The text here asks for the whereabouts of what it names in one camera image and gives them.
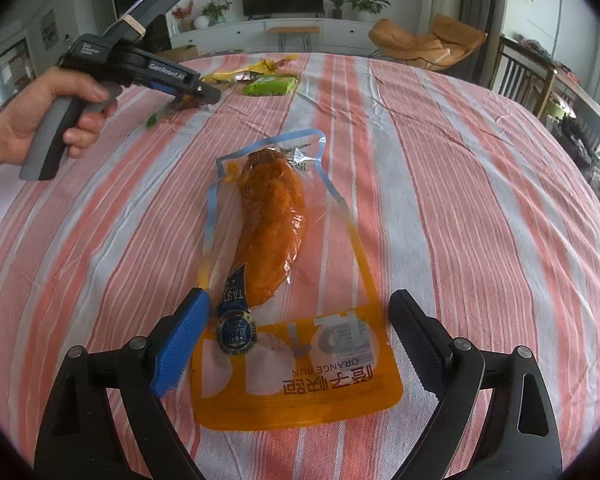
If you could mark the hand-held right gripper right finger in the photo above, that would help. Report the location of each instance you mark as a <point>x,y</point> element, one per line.
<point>420,340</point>

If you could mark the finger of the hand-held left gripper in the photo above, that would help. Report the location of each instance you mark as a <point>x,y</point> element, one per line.
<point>207,95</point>

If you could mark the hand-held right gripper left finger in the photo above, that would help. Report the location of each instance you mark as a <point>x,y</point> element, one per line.
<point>180,350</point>

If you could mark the dark snack packet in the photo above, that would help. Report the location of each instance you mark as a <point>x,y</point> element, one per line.
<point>180,107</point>

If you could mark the orange chicken snack packet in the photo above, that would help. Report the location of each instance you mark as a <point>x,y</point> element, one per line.
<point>270,220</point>

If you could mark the person's left hand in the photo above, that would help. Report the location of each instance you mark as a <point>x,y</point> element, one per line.
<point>27,115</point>

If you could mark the yellow snack packet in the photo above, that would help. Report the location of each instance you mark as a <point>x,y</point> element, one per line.
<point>230,74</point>

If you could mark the brown cardboard box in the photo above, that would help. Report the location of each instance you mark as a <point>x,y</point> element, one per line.
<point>184,53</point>

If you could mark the green snack packet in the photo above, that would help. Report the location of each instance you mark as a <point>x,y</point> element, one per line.
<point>270,86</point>

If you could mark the white television cabinet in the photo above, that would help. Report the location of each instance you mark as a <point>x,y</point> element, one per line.
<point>240,32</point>

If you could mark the white round vase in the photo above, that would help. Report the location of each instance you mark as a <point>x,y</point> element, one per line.
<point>201,22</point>

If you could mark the red flowers in vase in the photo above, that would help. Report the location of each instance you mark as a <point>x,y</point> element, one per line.
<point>184,17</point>

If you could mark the green plant in vase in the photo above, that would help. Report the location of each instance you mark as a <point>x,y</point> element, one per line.
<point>216,10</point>

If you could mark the wooden stool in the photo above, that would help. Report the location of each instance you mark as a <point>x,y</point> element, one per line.
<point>294,32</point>

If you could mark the pink striped tablecloth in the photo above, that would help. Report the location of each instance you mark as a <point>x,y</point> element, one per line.
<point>455,235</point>

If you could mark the small green potted plant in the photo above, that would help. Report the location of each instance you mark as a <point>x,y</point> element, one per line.
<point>336,7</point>

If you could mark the large green potted plant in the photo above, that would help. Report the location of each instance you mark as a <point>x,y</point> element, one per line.
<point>366,4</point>

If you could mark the orange lounge chair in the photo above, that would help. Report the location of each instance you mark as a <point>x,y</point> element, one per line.
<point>415,42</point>

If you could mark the dark cluttered table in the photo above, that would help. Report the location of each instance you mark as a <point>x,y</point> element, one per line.
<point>585,125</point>

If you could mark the dark wooden chair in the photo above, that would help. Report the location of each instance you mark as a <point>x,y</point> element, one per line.
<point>520,72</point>

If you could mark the framed wall picture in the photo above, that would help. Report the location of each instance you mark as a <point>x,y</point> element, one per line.
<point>48,31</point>

